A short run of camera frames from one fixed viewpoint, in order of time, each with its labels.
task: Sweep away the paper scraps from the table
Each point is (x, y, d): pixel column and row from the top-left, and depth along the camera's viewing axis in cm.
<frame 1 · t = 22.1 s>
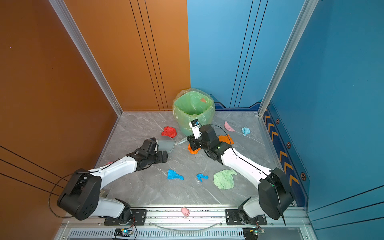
left hand: (162, 154, 92), fingers open
right hand: (187, 137, 81), fingers closed
green trash bin with liner: (191, 104, 106), point 17 cm above the table
red crumpled paper: (169, 131, 110), on the table
pink paper scrap: (228, 127, 111), point 2 cm above the table
light blue paper scrap far: (245, 131, 110), on the table
blue crumpled paper left: (172, 174, 89), on the table
small blue paper scrap: (200, 176, 88), on the table
light green crumpled paper: (224, 179, 87), on the table

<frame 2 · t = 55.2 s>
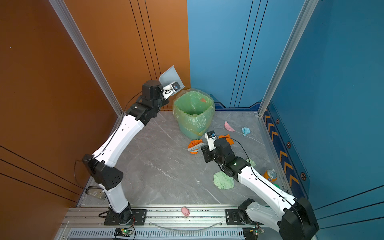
left hand: (157, 86, 74), fingers closed
right hand: (201, 148, 79), fingers closed
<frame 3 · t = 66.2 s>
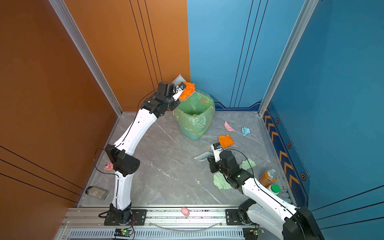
left hand: (172, 93, 83), fingers closed
right hand: (208, 158, 82), fingers closed
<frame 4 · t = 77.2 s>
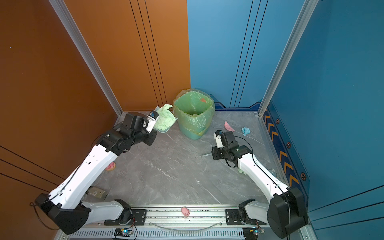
left hand: (153, 128, 73), fingers closed
right hand: (211, 151, 83), fingers closed
light green crumpled paper: (165, 118, 75), point 33 cm above the table
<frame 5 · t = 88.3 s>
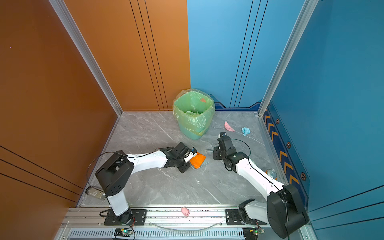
left hand: (188, 164, 91), fingers closed
right hand: (215, 150, 87), fingers closed
orange crumpled paper right: (197, 160, 93), point 2 cm above the table
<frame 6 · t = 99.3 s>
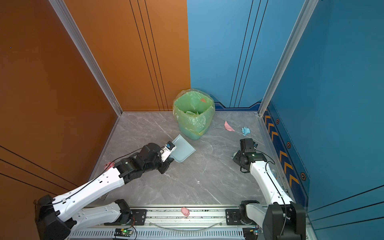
left hand: (172, 157, 77), fingers closed
right hand: (237, 159, 85), fingers closed
grey-green plastic dustpan: (183, 149, 77), point 21 cm above the table
